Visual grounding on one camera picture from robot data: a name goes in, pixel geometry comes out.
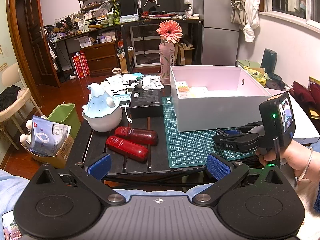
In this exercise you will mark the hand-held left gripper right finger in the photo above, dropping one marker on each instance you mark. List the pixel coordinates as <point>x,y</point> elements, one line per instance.
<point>218,166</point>

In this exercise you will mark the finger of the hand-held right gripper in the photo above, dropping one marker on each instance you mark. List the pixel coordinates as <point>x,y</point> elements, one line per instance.
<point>232,131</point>
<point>232,143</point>

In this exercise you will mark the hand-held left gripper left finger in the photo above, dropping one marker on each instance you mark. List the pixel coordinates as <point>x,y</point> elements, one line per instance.
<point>100,166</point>

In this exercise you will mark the white storage box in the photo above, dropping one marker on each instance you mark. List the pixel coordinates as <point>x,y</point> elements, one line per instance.
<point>212,112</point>

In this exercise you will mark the clear plastic box orange label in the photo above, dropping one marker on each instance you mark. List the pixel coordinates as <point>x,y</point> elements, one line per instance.
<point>183,90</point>

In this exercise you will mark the person's right forearm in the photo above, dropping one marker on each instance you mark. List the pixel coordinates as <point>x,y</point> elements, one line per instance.
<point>315,165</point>

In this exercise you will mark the black slatted desktop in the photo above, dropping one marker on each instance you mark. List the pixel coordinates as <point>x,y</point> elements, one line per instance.
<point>153,157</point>

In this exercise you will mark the person's right hand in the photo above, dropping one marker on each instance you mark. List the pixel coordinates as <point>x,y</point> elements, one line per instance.
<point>297,157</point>

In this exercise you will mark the red plastic bottle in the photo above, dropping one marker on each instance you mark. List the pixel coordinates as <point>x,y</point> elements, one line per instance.
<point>137,135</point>
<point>127,148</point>

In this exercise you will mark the green cutting mat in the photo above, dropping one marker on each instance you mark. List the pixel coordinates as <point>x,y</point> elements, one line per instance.
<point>190,145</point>

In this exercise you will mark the brown cardboard box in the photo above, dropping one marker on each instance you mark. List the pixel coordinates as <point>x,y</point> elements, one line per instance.
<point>62,155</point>

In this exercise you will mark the white blue ceramic teapot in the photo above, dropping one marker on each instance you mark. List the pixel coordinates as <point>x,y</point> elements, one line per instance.
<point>102,120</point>

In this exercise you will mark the dark red cushions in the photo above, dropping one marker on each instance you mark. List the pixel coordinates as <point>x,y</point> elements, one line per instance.
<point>303,95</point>

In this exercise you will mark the yellow panda tissue pack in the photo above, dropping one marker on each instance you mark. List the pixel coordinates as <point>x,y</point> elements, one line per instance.
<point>257,75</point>

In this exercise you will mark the blue patterned package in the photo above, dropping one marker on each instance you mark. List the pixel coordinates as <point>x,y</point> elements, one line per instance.
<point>47,137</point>

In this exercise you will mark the green trash bin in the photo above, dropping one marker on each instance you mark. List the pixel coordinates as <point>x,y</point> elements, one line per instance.
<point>65,117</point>

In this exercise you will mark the green top stool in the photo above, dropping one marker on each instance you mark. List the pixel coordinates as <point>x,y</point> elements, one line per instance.
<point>247,63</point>

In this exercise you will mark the dark green air purifier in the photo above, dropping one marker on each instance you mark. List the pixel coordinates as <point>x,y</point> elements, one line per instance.
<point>268,60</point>

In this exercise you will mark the blue paper booklet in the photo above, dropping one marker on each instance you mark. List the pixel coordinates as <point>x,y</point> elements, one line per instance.
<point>123,99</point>

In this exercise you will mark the black cardboard box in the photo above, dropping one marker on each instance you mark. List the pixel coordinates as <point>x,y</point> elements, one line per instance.
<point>146,103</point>

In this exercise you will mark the white plush toy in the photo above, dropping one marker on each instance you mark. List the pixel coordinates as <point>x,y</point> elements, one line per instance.
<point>26,130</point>

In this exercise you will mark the printed drawing papers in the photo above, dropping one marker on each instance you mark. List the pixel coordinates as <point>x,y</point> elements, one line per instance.
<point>120,83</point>

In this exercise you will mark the grey refrigerator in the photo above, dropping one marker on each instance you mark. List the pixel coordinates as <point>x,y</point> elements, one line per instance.
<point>220,45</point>

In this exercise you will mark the flat cardboard stack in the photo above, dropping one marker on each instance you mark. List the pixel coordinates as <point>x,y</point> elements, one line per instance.
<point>183,53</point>

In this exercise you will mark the light blue blanket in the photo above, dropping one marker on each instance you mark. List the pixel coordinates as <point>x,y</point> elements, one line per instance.
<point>10,192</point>

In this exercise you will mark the small white containers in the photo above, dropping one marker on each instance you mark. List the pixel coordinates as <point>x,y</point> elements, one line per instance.
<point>153,80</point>

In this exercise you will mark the small cup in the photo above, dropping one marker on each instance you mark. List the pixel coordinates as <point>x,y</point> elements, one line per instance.
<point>116,71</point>

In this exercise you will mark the red gift boxes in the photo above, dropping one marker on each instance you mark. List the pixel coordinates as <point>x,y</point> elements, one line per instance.
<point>81,65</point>

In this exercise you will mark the beige wooden chair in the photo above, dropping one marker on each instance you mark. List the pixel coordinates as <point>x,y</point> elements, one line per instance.
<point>17,100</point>

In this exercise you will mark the brown wooden drawer cabinet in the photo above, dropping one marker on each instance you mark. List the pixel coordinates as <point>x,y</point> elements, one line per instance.
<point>102,60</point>

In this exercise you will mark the smartphone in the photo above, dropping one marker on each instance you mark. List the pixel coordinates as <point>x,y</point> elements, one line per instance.
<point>11,226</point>

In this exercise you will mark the black cloth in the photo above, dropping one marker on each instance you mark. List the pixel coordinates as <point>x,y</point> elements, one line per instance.
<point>8,97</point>

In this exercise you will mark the pink gerbera flower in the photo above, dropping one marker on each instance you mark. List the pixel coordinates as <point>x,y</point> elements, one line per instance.
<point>170,31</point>

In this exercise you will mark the hanging beige white clothes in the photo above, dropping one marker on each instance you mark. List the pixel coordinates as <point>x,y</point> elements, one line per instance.
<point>247,12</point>

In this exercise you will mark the black cluttered desk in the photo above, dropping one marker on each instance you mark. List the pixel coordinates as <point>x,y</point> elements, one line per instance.
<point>140,23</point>

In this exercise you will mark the black computer monitor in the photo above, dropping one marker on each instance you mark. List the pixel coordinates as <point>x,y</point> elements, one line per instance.
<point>170,1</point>

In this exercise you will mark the brown wooden door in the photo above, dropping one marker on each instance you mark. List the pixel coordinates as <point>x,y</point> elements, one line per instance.
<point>30,30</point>

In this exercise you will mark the cluttered desk shelf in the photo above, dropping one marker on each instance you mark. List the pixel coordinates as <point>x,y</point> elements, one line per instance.
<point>97,2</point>

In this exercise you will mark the black speaker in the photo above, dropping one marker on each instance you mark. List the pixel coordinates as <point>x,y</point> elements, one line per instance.
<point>128,3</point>

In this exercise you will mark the white frame cart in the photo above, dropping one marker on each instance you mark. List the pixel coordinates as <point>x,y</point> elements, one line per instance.
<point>132,45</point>

